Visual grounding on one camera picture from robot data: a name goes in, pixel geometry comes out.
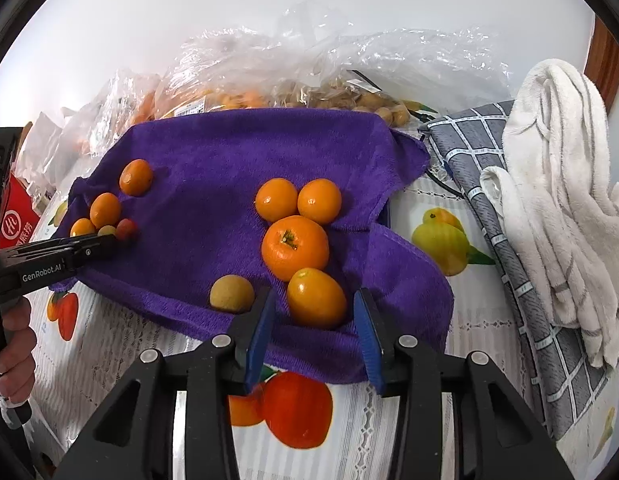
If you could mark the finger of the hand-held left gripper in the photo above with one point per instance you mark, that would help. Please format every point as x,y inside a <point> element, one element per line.
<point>91,252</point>
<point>54,245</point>

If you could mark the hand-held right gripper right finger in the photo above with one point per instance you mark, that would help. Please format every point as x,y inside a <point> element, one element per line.
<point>369,347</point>

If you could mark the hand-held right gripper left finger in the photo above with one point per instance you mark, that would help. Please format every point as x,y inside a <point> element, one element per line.
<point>257,347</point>

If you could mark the yellow-green round fruit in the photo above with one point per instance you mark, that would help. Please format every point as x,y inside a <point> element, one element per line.
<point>106,230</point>
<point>232,294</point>

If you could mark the small orange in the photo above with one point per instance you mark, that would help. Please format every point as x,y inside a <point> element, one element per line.
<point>105,210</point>
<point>81,226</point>

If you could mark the small red fruit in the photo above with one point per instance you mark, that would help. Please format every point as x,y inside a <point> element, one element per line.
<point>127,230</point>

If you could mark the medium orange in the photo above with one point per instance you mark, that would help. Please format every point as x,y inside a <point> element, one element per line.
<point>319,201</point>
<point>317,297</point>
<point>276,199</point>
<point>137,176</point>

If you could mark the large orange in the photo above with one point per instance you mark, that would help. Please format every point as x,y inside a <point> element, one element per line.
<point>295,250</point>

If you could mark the person's left hand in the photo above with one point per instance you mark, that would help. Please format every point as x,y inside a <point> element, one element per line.
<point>16,355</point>

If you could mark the red box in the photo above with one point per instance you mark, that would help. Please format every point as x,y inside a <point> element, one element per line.
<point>19,210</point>

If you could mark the white plastic bag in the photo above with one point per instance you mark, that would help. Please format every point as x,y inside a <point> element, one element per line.
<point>49,145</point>

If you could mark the fruit print tablecloth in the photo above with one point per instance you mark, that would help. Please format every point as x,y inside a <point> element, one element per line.
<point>482,320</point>

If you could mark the clear plastic bag of tangerines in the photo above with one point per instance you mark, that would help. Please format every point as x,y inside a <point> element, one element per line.
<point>214,75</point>
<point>119,105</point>

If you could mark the purple towel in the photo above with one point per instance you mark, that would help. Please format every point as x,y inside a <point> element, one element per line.
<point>214,150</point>

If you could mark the grey checked cloth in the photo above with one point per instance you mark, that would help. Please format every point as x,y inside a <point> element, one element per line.
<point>464,145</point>

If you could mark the white towel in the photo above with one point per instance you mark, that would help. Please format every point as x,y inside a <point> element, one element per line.
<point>564,185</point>

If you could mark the clear plastic bag of longans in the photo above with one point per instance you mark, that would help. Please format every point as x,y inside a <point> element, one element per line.
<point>389,60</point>

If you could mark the brown wooden door frame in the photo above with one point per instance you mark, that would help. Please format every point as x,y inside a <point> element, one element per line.
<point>607,65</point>

